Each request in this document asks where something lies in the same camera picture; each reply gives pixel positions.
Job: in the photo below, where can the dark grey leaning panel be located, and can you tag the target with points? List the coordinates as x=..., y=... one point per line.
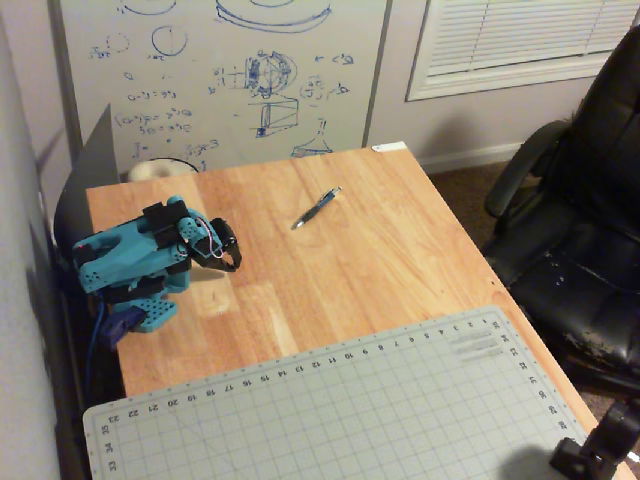
x=92, y=170

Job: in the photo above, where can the white baseboard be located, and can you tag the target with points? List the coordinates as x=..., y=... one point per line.
x=470, y=156

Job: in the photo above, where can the white window frame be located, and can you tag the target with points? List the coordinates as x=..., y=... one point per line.
x=500, y=82

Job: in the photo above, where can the black leather office chair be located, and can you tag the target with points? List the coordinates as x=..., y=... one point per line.
x=585, y=240

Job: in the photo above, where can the white window blinds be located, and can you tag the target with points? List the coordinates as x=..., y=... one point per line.
x=525, y=30

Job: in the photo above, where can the dark blue base clamp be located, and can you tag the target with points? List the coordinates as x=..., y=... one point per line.
x=120, y=325

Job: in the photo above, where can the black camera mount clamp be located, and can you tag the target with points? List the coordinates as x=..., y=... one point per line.
x=595, y=447

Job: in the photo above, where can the dark blue ballpoint pen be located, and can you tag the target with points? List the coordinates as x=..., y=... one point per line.
x=316, y=208

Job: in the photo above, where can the grey gridded cutting mat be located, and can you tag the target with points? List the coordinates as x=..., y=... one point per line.
x=330, y=415

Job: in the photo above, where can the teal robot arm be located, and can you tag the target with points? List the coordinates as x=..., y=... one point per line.
x=130, y=252

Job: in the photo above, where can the white round object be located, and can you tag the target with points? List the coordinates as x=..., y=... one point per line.
x=150, y=170

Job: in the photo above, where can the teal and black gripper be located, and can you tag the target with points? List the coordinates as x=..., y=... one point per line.
x=226, y=246

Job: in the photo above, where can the whiteboard with blue drawings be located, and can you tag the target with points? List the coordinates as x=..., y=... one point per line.
x=220, y=75

